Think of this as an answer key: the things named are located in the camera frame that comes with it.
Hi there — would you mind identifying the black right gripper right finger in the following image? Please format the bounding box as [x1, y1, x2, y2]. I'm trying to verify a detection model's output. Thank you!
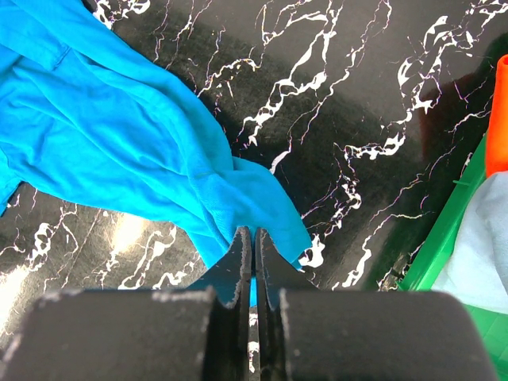
[255, 229, 498, 380]

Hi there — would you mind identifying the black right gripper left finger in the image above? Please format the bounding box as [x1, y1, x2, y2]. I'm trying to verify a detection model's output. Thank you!
[1, 228, 252, 380]

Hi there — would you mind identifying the blue t shirt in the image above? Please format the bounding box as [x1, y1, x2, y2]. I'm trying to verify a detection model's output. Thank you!
[1, 1, 311, 267]

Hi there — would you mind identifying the green plastic tray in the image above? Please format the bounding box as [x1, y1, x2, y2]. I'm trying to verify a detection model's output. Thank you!
[398, 138, 507, 380]

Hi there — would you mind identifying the grey t shirt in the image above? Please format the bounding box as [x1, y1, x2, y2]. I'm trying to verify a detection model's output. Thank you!
[432, 171, 507, 314]

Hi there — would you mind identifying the orange t shirt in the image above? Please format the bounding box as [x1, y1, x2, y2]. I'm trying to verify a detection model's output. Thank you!
[485, 55, 508, 177]

